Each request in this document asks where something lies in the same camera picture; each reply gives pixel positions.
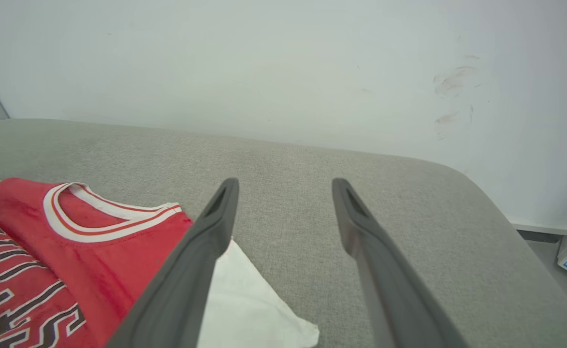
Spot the grey fabric sofa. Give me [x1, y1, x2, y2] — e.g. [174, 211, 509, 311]
[0, 118, 567, 348]

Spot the white baseboard strip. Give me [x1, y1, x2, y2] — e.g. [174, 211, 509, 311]
[508, 221, 567, 237]

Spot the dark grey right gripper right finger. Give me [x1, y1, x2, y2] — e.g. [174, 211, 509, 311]
[332, 177, 468, 348]

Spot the white cloth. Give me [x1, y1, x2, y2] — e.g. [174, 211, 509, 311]
[196, 238, 320, 348]

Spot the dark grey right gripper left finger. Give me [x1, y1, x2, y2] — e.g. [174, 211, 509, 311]
[107, 177, 240, 348]

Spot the red basketball jersey white trim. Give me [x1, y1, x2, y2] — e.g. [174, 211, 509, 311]
[0, 177, 195, 348]

